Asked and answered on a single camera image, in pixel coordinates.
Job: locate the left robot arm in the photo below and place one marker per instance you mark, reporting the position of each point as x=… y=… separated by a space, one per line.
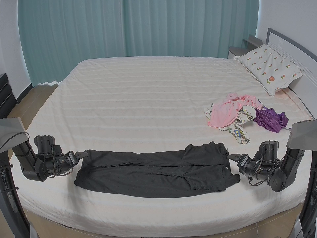
x=27 y=157

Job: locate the black T-shirt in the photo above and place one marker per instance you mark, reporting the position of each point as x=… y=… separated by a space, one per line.
x=148 y=172

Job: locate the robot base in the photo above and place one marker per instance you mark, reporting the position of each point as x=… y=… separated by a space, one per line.
x=298 y=229

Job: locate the black chest of drawers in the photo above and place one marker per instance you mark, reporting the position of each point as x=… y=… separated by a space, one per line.
x=6 y=95

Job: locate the bed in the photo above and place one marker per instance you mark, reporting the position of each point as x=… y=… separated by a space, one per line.
x=138 y=88

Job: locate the grey bedside table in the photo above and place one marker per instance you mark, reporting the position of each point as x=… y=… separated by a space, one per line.
x=236 y=51

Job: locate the pink garment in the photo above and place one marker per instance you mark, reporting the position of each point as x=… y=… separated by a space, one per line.
x=223 y=113

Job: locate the purple garment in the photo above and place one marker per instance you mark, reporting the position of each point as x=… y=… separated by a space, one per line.
x=267 y=120

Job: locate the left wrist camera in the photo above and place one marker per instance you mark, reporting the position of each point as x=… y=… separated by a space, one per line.
x=57 y=149

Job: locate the blue-green curtain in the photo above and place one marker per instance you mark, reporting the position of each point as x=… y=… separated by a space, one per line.
x=74 y=21

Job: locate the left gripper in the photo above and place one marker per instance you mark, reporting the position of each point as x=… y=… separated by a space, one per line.
x=71 y=160

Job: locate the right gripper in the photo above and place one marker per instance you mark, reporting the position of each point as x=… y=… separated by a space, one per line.
x=245 y=165

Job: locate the white printed pillow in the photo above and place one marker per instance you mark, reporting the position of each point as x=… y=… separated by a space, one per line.
x=268 y=64

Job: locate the white printed garment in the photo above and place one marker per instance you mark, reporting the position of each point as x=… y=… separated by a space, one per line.
x=239 y=135

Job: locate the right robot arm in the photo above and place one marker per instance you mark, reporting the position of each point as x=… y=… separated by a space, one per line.
x=301 y=135

